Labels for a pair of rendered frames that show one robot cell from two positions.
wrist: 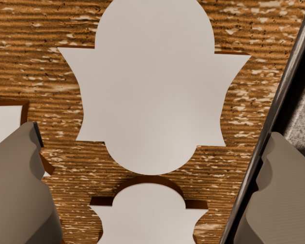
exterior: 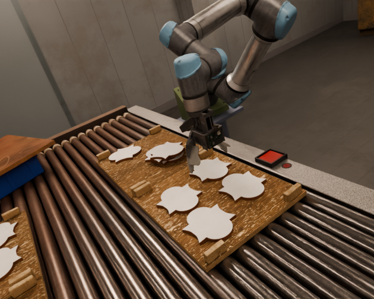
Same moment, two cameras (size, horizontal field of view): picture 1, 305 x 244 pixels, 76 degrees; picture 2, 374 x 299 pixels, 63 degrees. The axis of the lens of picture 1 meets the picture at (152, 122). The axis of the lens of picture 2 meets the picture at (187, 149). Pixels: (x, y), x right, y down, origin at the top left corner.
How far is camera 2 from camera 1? 1.02 m
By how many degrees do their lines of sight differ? 91
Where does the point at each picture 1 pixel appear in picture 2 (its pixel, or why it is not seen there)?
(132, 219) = (233, 185)
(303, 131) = (252, 159)
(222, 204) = (254, 171)
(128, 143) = (212, 174)
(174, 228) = (249, 179)
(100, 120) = (203, 175)
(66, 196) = (212, 199)
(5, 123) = (186, 187)
